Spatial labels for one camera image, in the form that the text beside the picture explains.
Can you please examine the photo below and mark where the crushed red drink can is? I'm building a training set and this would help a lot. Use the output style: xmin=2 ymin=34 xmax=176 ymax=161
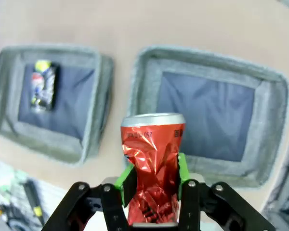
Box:
xmin=120 ymin=112 xmax=187 ymax=227

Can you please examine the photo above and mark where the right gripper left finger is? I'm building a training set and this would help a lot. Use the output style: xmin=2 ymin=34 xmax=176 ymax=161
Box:
xmin=42 ymin=165 xmax=135 ymax=231

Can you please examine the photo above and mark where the grey fabric basket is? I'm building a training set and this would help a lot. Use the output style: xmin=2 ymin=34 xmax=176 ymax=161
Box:
xmin=127 ymin=47 xmax=289 ymax=188
xmin=0 ymin=44 xmax=114 ymax=167

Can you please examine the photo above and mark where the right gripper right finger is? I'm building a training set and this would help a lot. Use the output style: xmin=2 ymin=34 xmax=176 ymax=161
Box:
xmin=177 ymin=153 xmax=276 ymax=231

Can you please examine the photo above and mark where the crushed black Pepsi can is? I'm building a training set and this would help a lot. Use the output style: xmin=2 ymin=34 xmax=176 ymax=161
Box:
xmin=30 ymin=59 xmax=61 ymax=112

